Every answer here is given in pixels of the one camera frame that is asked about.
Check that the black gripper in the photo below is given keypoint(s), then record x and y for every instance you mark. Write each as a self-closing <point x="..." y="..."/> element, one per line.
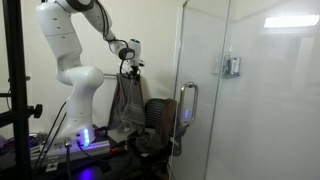
<point x="136" y="65"/>

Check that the dark gray brownish towel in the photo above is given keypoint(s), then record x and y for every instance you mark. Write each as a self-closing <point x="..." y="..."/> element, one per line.
<point x="168" y="116"/>

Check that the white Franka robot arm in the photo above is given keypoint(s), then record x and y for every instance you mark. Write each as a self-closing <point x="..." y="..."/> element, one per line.
<point x="76" y="76"/>

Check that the chrome towel bar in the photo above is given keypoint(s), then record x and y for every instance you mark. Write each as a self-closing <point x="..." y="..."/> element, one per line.
<point x="109" y="75"/>

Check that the gray striped hanging towel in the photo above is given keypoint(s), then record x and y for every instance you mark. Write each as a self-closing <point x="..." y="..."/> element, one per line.
<point x="128" y="103"/>

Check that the black slatted chair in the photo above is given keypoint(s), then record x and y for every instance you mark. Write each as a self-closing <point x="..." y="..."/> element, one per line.
<point x="152" y="110"/>

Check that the dark crumpled cloth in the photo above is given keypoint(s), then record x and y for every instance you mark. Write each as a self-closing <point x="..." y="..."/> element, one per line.
<point x="146" y="141"/>

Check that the glass shower door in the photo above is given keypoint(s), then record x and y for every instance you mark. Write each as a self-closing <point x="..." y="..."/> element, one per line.
<point x="200" y="46"/>

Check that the red black plug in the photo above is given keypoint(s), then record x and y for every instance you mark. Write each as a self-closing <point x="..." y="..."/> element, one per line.
<point x="115" y="150"/>

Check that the metal door hinge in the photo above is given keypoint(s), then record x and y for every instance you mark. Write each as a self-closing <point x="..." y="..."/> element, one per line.
<point x="232" y="66"/>

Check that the black clamp knob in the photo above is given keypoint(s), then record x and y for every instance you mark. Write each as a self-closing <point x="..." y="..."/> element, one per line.
<point x="36" y="111"/>

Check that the fixed glass shower panel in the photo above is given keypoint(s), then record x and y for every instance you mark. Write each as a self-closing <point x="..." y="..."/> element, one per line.
<point x="273" y="106"/>

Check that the bright rectangular light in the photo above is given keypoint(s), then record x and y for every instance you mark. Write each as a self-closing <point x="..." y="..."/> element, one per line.
<point x="291" y="21"/>

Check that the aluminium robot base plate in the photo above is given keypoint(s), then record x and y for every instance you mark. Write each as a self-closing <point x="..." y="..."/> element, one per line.
<point x="98" y="146"/>

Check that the black metal frame post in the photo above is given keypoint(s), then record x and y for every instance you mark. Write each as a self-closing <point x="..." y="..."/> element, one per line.
<point x="16" y="66"/>

